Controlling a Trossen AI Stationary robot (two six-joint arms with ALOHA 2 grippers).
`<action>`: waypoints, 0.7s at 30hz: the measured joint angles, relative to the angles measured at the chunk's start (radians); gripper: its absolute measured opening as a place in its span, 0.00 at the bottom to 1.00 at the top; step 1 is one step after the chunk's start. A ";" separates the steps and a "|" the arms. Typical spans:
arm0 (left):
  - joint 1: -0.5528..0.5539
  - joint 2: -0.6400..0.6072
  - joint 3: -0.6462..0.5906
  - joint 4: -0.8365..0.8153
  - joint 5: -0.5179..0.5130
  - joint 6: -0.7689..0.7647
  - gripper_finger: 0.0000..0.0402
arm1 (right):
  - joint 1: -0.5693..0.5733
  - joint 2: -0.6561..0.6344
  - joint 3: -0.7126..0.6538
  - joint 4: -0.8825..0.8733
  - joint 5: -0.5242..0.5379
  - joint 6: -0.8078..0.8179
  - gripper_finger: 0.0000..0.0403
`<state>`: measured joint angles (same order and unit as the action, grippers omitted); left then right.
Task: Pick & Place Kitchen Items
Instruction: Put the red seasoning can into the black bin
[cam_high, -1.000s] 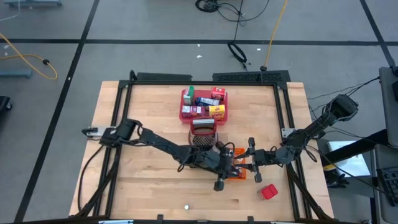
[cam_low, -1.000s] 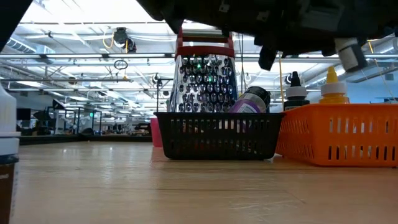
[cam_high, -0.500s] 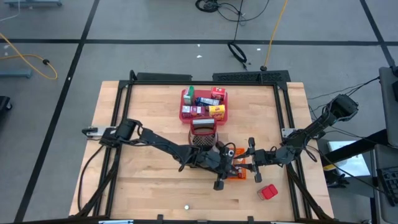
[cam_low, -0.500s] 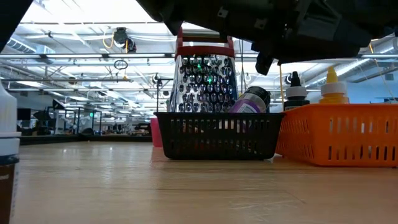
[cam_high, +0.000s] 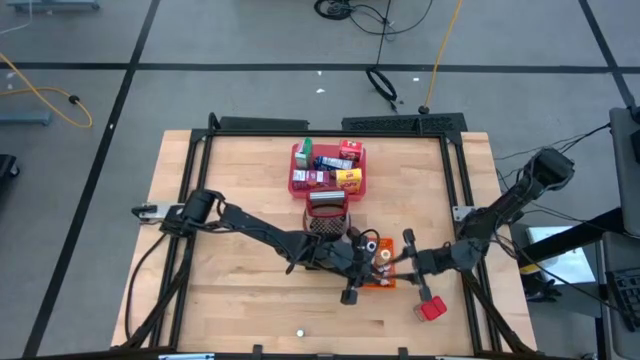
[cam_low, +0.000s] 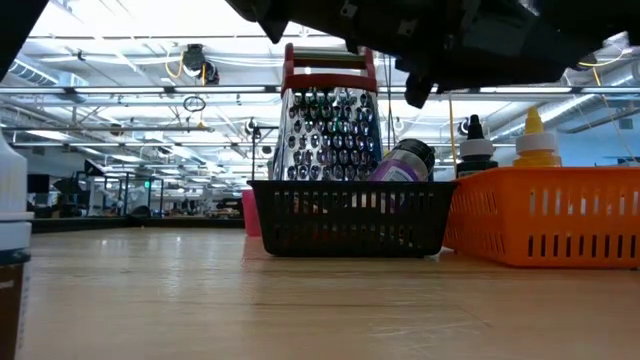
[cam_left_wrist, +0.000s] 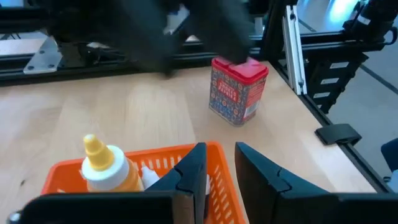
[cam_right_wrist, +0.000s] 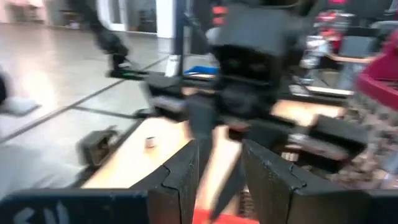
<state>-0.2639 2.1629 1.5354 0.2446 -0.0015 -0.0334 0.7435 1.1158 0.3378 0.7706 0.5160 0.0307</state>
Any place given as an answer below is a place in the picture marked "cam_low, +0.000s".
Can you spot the purple label spice jar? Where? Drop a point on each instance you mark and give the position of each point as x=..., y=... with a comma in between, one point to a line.
x=405, y=160

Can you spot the distant black frame workstation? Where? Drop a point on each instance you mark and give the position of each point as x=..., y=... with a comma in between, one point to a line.
x=140, y=197

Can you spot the pink plastic tray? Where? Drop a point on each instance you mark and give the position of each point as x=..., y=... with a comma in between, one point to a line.
x=251, y=215

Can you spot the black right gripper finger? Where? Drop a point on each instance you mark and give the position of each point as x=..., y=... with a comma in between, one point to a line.
x=275, y=15
x=419, y=85

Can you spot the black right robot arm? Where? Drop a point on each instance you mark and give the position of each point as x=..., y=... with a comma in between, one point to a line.
x=590, y=25

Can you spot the black food colouring bottle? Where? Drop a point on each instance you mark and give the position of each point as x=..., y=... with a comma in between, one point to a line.
x=476, y=155

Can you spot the orange plastic basket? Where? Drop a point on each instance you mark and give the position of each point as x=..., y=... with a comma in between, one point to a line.
x=550, y=225

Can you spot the yellow food colouring bottle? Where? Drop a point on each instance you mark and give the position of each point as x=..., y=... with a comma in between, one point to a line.
x=536, y=145

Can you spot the black plastic basket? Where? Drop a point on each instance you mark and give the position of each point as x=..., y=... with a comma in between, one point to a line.
x=310, y=220

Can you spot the brown dropper bottle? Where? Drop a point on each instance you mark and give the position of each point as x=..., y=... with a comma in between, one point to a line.
x=10, y=250

